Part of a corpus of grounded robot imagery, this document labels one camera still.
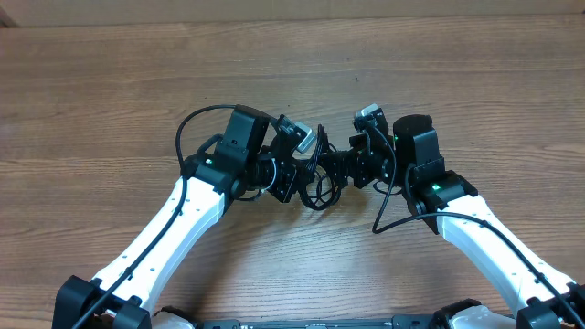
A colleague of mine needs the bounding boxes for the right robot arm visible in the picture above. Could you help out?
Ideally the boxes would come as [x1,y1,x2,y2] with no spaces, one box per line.
[319,114,584,328]

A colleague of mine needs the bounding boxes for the brown cardboard backdrop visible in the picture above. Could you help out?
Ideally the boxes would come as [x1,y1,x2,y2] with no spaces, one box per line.
[1,0,584,27]

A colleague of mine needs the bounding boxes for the black USB cable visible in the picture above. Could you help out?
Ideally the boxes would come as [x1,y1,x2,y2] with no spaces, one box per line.
[301,125,342,209]
[296,123,344,212]

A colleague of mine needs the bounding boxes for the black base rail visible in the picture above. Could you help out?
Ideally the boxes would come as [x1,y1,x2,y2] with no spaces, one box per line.
[196,314,436,329]

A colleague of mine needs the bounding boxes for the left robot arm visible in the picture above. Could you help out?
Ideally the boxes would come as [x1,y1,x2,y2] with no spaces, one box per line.
[52,105,316,329]

